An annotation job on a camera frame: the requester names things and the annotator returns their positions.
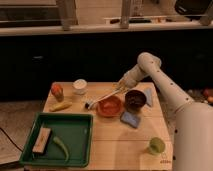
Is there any wooden block eraser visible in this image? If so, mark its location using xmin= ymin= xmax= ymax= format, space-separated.
xmin=32 ymin=127 xmax=51 ymax=154

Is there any green cup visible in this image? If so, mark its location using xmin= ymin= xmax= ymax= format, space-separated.
xmin=148 ymin=137 xmax=166 ymax=155

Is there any dark brown bowl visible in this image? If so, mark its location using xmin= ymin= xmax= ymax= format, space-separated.
xmin=125 ymin=90 xmax=146 ymax=111

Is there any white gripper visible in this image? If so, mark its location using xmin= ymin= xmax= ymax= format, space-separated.
xmin=117 ymin=72 xmax=137 ymax=90

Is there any green plastic tray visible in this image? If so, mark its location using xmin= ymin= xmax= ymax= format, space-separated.
xmin=19 ymin=113 xmax=93 ymax=168

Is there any white handled dish brush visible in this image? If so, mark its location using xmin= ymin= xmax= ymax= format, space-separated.
xmin=84 ymin=88 xmax=128 ymax=110

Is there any blue sponge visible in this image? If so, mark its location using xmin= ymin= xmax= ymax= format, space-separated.
xmin=120 ymin=112 xmax=141 ymax=128

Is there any green chili pepper toy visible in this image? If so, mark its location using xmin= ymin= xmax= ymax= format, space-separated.
xmin=53 ymin=136 xmax=69 ymax=162

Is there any white small cup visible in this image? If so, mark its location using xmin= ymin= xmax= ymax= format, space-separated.
xmin=73 ymin=79 xmax=87 ymax=95

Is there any red bowl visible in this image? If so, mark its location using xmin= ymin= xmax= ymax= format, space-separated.
xmin=96 ymin=96 xmax=124 ymax=117

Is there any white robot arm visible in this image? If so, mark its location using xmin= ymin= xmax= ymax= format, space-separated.
xmin=118 ymin=52 xmax=213 ymax=171

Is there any black cable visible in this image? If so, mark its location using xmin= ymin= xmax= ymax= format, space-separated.
xmin=0 ymin=127 xmax=24 ymax=154

